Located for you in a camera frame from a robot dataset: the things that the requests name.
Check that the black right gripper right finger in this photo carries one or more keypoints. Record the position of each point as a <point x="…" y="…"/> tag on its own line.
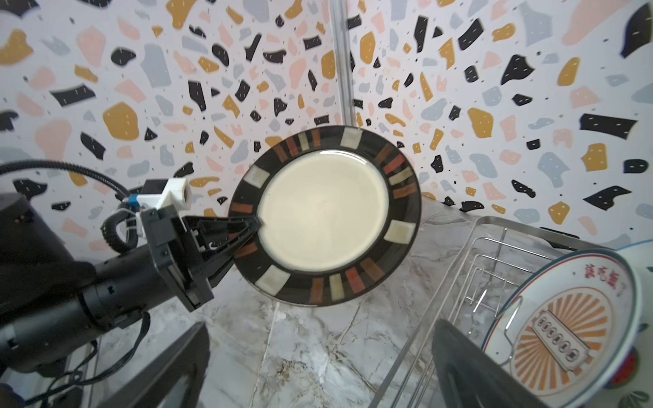
<point x="470" y="378"/>

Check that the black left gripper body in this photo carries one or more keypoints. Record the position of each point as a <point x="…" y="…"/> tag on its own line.
<point x="176" y="256"/>

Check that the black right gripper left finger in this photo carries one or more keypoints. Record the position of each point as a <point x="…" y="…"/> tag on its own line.
<point x="174" y="379"/>

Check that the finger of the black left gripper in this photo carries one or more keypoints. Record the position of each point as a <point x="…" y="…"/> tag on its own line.
<point x="201" y="227"/>
<point x="224" y="245"/>

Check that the black rimmed cream plate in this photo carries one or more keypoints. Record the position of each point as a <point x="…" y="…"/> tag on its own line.
<point x="339" y="209"/>

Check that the watermelon pattern plate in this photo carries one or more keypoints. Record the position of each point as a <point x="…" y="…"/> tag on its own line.
<point x="632" y="384"/>

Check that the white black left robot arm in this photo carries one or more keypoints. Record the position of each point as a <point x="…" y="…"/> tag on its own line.
<point x="51" y="304"/>

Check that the orange sunburst plate front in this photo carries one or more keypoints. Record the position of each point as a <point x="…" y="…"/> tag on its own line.
<point x="564" y="333"/>

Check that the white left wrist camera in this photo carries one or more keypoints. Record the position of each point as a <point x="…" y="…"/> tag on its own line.
<point x="162" y="193"/>

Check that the stainless wire dish rack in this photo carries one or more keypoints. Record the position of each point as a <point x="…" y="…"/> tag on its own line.
<point x="496" y="258"/>

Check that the aluminium corner post left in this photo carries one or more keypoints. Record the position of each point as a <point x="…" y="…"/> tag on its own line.
<point x="341" y="39"/>

